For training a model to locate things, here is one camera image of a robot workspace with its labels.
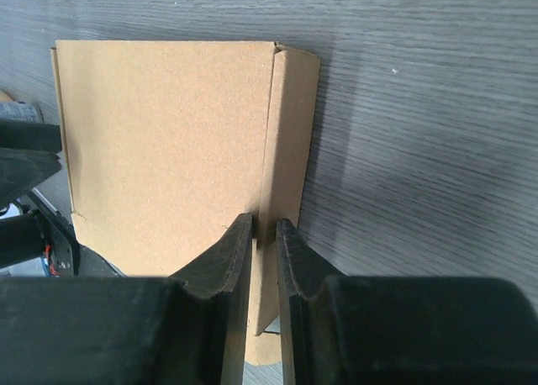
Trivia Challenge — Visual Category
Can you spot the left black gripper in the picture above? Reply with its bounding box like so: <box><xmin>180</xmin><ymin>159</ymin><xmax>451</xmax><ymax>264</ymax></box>
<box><xmin>1</xmin><ymin>119</ymin><xmax>62</xmax><ymax>204</ymax></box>

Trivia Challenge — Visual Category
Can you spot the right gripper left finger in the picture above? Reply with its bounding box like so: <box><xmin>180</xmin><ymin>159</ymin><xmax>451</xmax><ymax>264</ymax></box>
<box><xmin>1</xmin><ymin>214</ymin><xmax>253</xmax><ymax>384</ymax></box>

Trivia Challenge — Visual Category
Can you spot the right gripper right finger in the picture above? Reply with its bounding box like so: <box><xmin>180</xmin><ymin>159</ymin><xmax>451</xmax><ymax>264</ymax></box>
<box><xmin>277</xmin><ymin>219</ymin><xmax>537</xmax><ymax>384</ymax></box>

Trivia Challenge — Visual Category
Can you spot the cardboard sheet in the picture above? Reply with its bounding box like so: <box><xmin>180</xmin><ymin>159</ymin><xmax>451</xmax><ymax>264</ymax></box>
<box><xmin>51</xmin><ymin>40</ymin><xmax>320</xmax><ymax>366</ymax></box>

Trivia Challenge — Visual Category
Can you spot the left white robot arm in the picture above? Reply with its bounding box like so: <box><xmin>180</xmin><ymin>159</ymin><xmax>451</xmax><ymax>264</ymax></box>
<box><xmin>1</xmin><ymin>119</ymin><xmax>62</xmax><ymax>267</ymax></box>

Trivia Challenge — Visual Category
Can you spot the silver blue drink can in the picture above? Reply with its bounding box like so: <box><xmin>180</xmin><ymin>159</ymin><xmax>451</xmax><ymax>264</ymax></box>
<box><xmin>0</xmin><ymin>101</ymin><xmax>44</xmax><ymax>124</ymax></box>

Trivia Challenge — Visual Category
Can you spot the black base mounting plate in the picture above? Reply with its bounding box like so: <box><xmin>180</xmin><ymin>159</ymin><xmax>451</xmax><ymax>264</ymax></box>
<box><xmin>23</xmin><ymin>188</ymin><xmax>124</xmax><ymax>277</ymax></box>

